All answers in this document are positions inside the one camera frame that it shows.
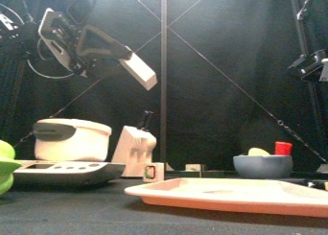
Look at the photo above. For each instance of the white toy rice cooker pot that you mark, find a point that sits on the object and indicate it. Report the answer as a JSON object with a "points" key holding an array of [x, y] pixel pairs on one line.
{"points": [[72, 139]]}

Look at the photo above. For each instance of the grey toy bowl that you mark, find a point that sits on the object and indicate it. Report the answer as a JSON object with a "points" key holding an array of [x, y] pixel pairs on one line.
{"points": [[262, 167]]}

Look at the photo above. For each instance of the pink plastic tray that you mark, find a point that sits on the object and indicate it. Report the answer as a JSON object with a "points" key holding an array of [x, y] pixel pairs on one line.
{"points": [[230, 195]]}

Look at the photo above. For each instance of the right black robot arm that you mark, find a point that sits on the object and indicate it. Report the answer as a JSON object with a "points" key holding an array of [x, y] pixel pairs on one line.
{"points": [[301, 19]]}

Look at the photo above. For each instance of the small wooden cube printed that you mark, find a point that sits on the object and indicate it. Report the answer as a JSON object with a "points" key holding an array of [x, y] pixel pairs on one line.
{"points": [[153, 172]]}

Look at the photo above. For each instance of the yellow-green toy food piece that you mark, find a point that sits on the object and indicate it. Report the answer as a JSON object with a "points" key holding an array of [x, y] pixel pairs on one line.
{"points": [[257, 152]]}

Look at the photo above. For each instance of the small pale wooden block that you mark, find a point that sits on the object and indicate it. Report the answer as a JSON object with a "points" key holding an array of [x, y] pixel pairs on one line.
{"points": [[193, 167]]}

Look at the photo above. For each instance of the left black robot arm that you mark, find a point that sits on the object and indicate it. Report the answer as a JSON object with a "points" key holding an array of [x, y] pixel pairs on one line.
{"points": [[14, 34]]}

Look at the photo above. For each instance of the black vertical frame pole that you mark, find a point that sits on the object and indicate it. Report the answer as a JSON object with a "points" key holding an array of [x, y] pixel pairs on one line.
{"points": [[162, 85]]}

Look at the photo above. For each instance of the red toy food piece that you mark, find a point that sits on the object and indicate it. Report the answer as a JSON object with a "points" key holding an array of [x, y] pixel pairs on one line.
{"points": [[282, 148]]}

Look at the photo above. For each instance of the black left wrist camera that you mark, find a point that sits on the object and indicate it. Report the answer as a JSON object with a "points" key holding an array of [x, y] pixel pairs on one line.
{"points": [[81, 5]]}

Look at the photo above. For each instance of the green plastic toy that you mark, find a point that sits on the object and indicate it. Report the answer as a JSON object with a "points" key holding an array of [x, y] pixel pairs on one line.
{"points": [[5, 168]]}

